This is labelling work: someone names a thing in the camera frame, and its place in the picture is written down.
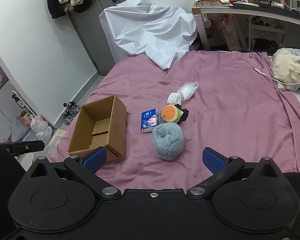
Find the printed quilt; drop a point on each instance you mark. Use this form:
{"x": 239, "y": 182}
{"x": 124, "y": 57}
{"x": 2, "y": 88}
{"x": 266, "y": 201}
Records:
{"x": 287, "y": 66}

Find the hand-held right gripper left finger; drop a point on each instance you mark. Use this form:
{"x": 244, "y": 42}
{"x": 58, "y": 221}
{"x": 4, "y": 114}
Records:
{"x": 95, "y": 158}

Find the brown paper bag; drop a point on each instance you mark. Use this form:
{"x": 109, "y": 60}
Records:
{"x": 232, "y": 33}

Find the white cabinet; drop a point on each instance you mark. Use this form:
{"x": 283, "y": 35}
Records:
{"x": 2, "y": 100}

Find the pink bed sheet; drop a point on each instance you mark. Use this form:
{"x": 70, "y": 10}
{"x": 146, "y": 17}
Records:
{"x": 227, "y": 117}

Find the brown cardboard box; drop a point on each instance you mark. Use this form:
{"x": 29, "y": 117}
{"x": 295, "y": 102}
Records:
{"x": 100, "y": 130}

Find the white tissue packet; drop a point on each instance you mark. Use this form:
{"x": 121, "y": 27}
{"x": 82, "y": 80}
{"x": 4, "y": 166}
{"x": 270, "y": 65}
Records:
{"x": 174, "y": 98}

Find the grey fluffy plush ball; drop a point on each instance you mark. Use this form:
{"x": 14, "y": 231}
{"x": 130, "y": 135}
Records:
{"x": 168, "y": 141}

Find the burger plush toy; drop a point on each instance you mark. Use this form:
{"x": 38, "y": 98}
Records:
{"x": 170, "y": 113}

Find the grey sneaker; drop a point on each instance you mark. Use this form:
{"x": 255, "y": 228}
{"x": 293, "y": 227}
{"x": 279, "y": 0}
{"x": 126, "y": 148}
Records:
{"x": 73, "y": 107}
{"x": 68, "y": 117}

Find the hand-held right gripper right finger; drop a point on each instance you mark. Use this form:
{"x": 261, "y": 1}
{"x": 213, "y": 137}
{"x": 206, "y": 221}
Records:
{"x": 213, "y": 162}

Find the clear bag of white filling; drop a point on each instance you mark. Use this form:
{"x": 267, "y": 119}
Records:
{"x": 187, "y": 90}

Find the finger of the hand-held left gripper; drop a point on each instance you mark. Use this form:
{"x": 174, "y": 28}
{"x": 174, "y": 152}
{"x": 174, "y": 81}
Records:
{"x": 25, "y": 147}

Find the black lace cloth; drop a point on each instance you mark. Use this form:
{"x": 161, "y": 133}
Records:
{"x": 184, "y": 113}

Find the row of cardboard tubes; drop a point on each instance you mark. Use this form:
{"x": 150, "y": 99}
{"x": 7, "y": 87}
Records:
{"x": 260, "y": 21}

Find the white crumpled cover sheet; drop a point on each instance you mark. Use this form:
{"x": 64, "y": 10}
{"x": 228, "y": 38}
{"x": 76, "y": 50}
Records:
{"x": 150, "y": 30}

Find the grey door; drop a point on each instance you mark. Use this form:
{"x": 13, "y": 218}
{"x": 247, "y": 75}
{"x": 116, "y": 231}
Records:
{"x": 95, "y": 35}

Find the white-framed desk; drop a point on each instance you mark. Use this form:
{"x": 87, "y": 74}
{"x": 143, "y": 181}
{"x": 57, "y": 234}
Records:
{"x": 252, "y": 10}

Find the white plastic bag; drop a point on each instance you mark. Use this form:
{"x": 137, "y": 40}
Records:
{"x": 38, "y": 124}
{"x": 45, "y": 135}

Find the orange carton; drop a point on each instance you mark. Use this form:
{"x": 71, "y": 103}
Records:
{"x": 25, "y": 120}

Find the blue tissue packet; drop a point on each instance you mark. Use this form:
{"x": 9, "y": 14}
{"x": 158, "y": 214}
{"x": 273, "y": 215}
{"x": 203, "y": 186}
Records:
{"x": 148, "y": 120}

